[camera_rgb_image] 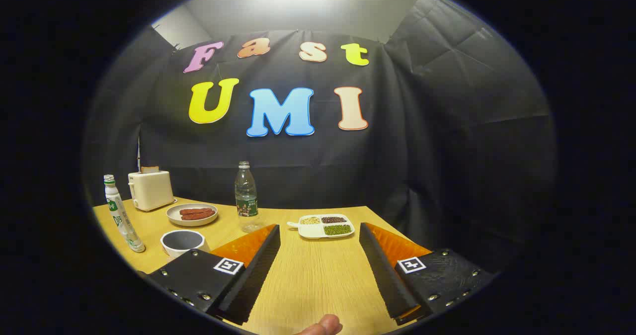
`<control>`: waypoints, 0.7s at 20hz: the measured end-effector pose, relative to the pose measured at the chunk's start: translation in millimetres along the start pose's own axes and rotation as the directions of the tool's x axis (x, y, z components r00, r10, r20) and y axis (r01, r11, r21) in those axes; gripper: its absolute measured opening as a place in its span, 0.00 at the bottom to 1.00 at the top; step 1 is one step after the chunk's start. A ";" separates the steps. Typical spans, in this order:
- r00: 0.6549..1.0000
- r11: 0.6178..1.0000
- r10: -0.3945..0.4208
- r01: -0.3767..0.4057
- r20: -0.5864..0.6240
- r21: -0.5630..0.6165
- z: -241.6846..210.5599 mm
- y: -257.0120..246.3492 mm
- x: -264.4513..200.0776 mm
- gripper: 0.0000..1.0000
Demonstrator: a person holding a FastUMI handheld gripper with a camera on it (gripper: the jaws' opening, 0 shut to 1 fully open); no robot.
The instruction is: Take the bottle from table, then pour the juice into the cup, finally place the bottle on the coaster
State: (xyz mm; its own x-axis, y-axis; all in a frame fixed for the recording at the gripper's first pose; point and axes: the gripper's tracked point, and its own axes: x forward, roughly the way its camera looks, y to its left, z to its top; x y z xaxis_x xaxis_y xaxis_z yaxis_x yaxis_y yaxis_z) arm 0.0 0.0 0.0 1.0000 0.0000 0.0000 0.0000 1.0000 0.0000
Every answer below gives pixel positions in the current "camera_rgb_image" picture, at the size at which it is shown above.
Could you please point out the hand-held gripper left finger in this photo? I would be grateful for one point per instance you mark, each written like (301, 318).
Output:
(253, 280)

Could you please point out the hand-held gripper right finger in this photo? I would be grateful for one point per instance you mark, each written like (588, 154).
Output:
(385, 275)

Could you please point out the white juice bottle green label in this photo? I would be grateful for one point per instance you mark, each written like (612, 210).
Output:
(121, 215)

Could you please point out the clear plastic water bottle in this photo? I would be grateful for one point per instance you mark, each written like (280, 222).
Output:
(246, 196)

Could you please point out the wooden table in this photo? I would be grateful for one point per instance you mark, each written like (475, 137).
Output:
(308, 280)

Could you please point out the pile of green beans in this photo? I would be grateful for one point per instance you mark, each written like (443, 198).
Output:
(338, 229)

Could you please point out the white divided dish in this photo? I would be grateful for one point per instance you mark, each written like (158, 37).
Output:
(310, 231)

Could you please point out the pile of dark beans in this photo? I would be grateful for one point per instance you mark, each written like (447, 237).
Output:
(333, 219)

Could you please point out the pile of yellow beans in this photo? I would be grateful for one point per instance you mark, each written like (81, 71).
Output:
(310, 220)

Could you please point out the white round plate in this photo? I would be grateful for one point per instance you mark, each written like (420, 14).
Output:
(191, 223)

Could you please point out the red sausage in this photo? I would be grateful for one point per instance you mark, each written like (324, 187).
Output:
(196, 210)
(196, 216)

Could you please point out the cream toaster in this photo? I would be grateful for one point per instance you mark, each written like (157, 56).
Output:
(151, 191)

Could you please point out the bread slice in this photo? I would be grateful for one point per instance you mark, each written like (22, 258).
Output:
(149, 169)

